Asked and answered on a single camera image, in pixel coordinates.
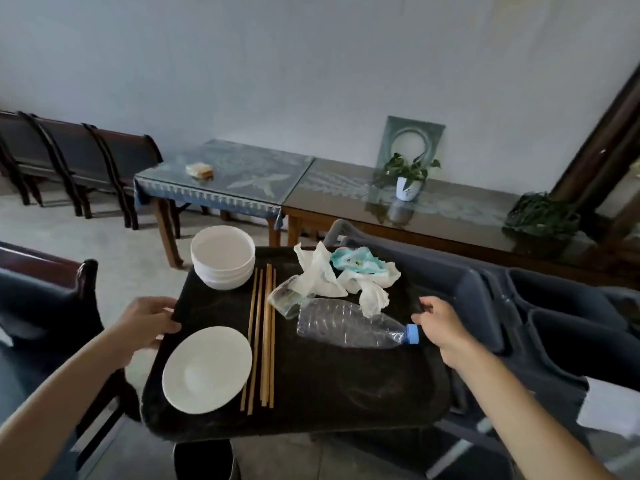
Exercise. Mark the person's right hand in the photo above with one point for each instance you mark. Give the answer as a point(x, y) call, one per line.
point(444, 327)

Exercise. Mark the person's left hand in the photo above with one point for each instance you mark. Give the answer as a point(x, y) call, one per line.
point(142, 327)

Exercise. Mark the person's right thumb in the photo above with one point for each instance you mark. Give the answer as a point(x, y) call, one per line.
point(427, 303)

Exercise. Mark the person's left thumb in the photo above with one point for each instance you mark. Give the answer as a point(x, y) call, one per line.
point(160, 302)

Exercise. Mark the black serving tray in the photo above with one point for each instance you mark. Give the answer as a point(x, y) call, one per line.
point(330, 384)

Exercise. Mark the person's right forearm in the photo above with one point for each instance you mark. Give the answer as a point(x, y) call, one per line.
point(515, 419)

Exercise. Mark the person's left forearm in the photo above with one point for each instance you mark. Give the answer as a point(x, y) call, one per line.
point(55, 404)

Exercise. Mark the crumpled white tissue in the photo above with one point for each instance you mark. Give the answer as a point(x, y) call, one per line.
point(372, 289)
point(317, 274)

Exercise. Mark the white bowl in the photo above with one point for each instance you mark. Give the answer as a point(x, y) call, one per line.
point(222, 286)
point(222, 249)
point(220, 277)

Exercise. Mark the white plate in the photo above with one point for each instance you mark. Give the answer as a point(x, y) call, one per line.
point(206, 369)

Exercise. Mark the crumpled teal wrapper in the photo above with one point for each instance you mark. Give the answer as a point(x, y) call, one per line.
point(357, 259)

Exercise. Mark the clear plastic bottle blue cap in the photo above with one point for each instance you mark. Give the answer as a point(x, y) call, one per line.
point(345, 324)

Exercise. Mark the wooden table with glass top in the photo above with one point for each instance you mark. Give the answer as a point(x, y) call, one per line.
point(460, 214)

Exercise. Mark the wooden chopstick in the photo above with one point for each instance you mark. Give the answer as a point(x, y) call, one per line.
point(249, 339)
point(256, 344)
point(268, 354)

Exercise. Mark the grey utility cart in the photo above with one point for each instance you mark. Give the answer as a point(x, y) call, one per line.
point(525, 324)

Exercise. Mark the dark chair with grey cushion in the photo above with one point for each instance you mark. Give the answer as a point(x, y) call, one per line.
point(45, 299)

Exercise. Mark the crumpled clear plastic cup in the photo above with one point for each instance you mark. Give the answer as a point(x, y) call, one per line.
point(285, 297)

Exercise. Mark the green plant in white pot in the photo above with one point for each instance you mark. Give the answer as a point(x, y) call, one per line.
point(409, 177)

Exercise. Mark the tissue pack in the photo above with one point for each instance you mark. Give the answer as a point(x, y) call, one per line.
point(200, 170)

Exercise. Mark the leafy green potted plant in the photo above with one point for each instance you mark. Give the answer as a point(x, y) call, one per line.
point(542, 217)

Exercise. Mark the blue patterned tablecloth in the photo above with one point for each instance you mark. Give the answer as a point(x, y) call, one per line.
point(235, 174)

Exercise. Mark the black trash bin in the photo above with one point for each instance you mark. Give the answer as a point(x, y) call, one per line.
point(204, 462)

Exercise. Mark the teal framed picture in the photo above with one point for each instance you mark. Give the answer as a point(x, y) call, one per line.
point(400, 134)

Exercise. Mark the white cloth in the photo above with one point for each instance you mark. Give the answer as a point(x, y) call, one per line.
point(610, 407)

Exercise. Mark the dark wooden door frame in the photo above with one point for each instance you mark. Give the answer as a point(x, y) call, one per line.
point(595, 149)

